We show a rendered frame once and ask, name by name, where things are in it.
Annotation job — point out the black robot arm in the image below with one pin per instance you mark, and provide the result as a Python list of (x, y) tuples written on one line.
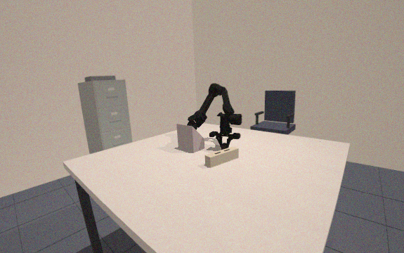
[(228, 118)]

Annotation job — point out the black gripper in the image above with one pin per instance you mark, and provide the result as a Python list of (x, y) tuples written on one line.
[(224, 131)]

